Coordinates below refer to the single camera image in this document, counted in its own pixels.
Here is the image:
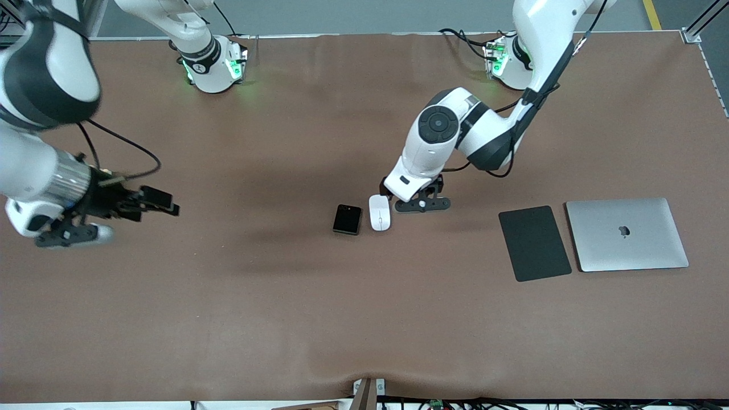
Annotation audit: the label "white computer mouse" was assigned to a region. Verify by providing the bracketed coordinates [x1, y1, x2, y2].
[368, 194, 392, 232]

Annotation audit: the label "black flip phone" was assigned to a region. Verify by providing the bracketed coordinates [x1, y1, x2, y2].
[333, 204, 362, 236]

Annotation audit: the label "dark grey mouse pad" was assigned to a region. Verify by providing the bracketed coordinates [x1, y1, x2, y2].
[498, 206, 572, 282]

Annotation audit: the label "brown table cover mat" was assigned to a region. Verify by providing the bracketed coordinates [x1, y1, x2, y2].
[0, 31, 729, 403]

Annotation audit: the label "silver closed laptop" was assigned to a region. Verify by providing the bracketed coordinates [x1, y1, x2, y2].
[566, 197, 690, 273]

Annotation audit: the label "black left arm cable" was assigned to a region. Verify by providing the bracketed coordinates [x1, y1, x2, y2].
[443, 0, 607, 179]

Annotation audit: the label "black cables at left arm base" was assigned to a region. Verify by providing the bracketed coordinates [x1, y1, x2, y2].
[438, 26, 505, 62]

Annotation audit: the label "black cable at right arm base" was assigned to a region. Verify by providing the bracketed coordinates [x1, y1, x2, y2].
[213, 0, 239, 38]

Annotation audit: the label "grey metal edge bracket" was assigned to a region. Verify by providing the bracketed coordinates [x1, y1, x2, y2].
[353, 378, 387, 397]

